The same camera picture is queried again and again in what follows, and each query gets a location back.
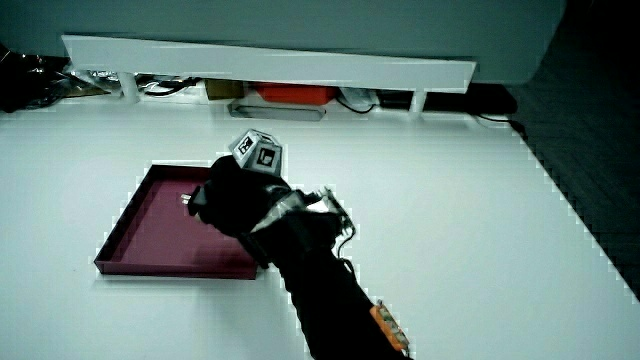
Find person's right hand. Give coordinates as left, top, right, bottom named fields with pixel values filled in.
left=193, top=128, right=321, bottom=252

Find black charger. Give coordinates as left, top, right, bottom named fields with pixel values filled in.
left=180, top=185, right=209, bottom=218

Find maroon square plate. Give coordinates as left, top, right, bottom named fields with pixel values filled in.
left=93, top=163, right=260, bottom=281

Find person's right forearm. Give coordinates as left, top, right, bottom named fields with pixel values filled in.
left=240, top=187, right=414, bottom=360

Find flat grey metal bar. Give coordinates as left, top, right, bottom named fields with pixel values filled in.
left=227, top=101, right=328, bottom=123

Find brown box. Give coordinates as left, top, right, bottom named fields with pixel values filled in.
left=204, top=79, right=247, bottom=102

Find orange box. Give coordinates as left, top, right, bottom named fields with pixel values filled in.
left=254, top=82, right=338, bottom=107

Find long white shelf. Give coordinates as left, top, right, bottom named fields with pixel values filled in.
left=60, top=33, right=478, bottom=114

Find white plastic bag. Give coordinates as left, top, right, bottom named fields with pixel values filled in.
left=339, top=87, right=381, bottom=113

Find orange connector on sleeve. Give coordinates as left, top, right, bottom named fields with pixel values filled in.
left=369, top=299, right=412, bottom=354

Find pile of dark foil bags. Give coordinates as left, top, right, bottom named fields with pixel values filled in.
left=0, top=43, right=112, bottom=114

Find thin black cable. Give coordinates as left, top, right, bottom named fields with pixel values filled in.
left=473, top=113, right=527, bottom=137

